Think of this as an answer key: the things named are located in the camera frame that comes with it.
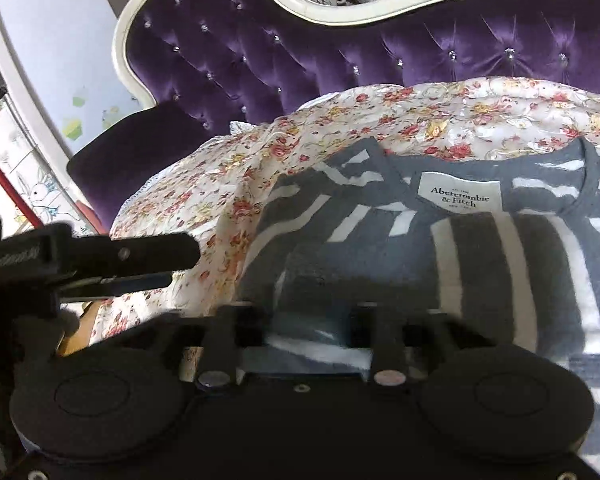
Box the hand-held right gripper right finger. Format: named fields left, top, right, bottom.
left=351, top=304, right=487, bottom=387

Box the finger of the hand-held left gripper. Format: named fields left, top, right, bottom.
left=59, top=271, right=174, bottom=302
left=107, top=232, right=202, bottom=281

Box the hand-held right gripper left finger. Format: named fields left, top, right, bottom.
left=170, top=304, right=267, bottom=392

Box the grey white striped shirt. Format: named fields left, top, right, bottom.
left=239, top=137, right=600, bottom=476

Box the red pole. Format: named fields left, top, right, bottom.
left=0, top=147, right=47, bottom=228

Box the floral blanket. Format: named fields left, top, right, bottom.
left=90, top=76, right=600, bottom=341

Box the rabbit wall sticker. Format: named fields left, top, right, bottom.
left=22, top=170, right=63, bottom=221

